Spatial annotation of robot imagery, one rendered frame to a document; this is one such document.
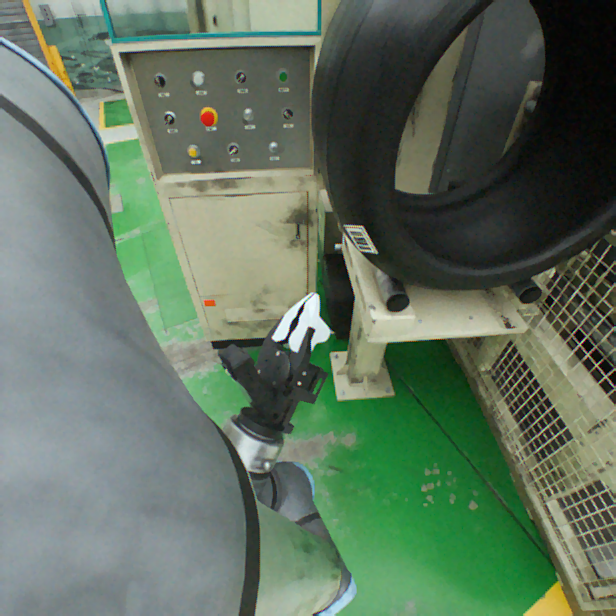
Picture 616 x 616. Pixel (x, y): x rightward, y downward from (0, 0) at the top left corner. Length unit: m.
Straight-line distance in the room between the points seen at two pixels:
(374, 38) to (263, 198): 0.79
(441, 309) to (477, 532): 0.91
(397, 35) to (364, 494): 1.31
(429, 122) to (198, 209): 0.77
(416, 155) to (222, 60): 0.60
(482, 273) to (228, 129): 0.86
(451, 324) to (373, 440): 0.81
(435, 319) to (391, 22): 0.55
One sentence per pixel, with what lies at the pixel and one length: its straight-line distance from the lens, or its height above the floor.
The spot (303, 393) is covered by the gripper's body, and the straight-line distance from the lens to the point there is 0.47.
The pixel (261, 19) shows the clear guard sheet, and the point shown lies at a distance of 1.08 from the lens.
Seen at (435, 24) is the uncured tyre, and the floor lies 1.31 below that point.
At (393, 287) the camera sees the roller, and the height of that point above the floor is 0.92.
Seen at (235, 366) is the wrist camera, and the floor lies 1.00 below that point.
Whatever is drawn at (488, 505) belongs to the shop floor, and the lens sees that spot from 1.51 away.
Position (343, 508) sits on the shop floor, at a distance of 1.36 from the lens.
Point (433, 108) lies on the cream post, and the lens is 0.88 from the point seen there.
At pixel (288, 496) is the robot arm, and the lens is 0.58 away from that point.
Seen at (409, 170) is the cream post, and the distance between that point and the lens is 0.91.
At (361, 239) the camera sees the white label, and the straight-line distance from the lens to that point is 0.53.
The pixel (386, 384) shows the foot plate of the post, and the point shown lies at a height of 0.01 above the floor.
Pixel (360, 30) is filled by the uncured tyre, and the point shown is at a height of 1.30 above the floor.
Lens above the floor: 1.32
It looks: 45 degrees down
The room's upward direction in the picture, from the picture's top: straight up
